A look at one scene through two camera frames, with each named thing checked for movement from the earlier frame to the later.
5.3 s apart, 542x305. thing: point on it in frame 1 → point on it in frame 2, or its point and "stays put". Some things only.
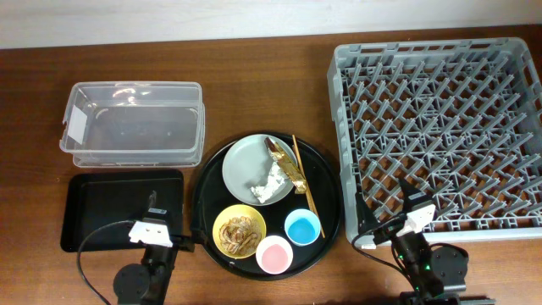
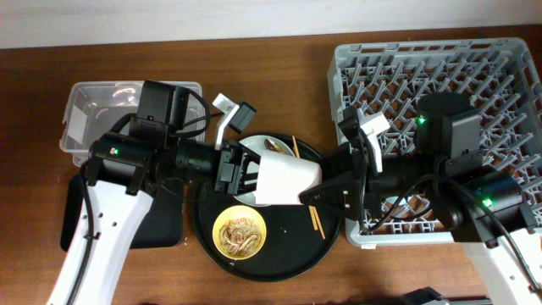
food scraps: (240, 235) stays put
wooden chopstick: (306, 187) stays put
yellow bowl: (237, 230) stays put
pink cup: (274, 255) → (283, 176)
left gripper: (152, 200) → (233, 170)
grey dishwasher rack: (458, 119) stays put
